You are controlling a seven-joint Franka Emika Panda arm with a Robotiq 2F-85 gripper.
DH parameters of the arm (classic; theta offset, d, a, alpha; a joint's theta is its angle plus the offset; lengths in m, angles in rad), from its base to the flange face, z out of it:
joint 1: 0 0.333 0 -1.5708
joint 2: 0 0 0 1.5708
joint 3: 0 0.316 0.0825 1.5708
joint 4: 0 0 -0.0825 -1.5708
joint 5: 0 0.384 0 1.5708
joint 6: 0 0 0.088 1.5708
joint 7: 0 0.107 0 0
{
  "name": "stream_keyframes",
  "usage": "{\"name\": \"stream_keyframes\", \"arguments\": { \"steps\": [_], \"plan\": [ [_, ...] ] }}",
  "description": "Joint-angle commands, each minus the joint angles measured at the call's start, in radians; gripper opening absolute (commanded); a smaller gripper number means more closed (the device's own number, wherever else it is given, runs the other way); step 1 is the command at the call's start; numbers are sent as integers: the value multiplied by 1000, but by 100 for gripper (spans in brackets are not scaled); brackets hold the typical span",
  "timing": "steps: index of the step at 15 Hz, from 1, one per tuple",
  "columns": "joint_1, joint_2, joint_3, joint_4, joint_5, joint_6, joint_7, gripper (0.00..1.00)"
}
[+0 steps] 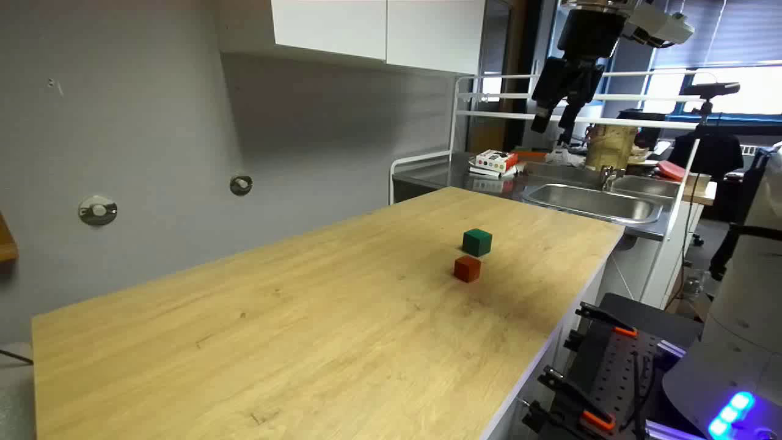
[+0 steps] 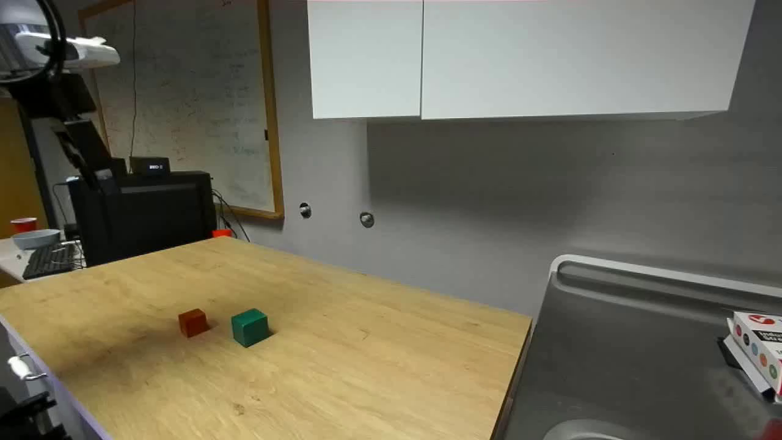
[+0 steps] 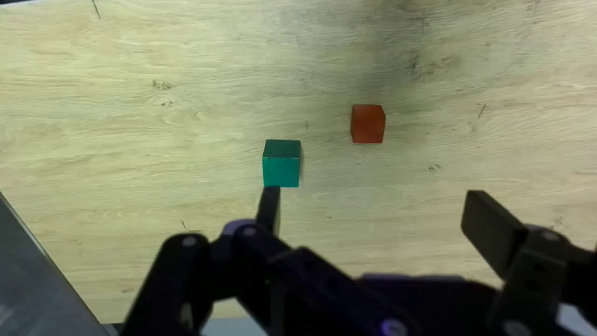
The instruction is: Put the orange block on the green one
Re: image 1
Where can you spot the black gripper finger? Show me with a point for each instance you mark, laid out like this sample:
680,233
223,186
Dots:
579,112
547,91

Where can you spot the orange block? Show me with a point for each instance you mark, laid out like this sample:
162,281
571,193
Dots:
466,271

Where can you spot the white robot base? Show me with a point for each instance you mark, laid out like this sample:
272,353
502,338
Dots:
728,383

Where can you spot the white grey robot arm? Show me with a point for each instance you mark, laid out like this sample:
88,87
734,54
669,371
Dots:
640,24

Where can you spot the round wall socket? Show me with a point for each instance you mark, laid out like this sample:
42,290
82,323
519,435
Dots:
239,184
97,212

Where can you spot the black clamp orange handle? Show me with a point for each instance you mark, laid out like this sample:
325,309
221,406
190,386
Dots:
585,419

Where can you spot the red white box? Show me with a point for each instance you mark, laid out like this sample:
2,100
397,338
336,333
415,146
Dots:
495,162

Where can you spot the white wall cabinet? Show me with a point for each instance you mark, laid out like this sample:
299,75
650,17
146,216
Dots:
432,36

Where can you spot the black office chair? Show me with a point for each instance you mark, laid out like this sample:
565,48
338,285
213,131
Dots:
711,153

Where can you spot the black camera on tripod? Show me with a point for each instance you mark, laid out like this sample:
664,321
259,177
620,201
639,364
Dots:
707,94

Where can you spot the round wall socket right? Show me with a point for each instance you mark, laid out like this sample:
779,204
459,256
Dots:
239,184

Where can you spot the round wall socket left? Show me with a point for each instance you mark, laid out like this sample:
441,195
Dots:
97,212

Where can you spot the stainless steel sink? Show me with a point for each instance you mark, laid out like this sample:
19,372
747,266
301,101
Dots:
597,204

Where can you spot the green block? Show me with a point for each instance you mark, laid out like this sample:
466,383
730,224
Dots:
476,243

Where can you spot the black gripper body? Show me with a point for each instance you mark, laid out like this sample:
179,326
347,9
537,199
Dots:
587,40

